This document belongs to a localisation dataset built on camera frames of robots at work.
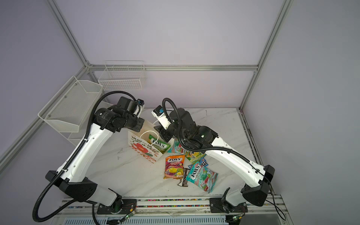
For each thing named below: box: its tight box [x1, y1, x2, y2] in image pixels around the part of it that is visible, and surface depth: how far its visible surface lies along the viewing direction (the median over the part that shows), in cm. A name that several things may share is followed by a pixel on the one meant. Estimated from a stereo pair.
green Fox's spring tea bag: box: [185, 150, 208, 165], surface depth 92 cm
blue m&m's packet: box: [199, 157, 209, 167], surface depth 90 cm
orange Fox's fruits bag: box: [163, 154, 186, 180], surface depth 86 cm
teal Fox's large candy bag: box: [185, 161, 219, 194], surface depth 83 cm
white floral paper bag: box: [127, 120, 175, 164], surface depth 72 cm
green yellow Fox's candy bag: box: [147, 134, 172, 155], surface depth 78 cm
